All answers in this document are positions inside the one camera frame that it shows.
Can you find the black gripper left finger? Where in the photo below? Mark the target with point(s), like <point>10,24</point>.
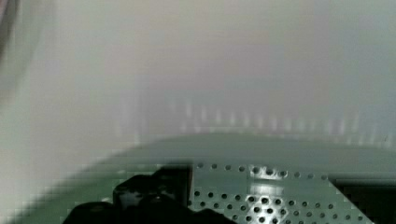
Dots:
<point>160,198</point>

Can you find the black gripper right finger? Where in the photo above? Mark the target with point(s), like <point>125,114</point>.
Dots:
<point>376,198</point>

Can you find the green plastic strainer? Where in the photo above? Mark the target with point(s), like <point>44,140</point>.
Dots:
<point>251,168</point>

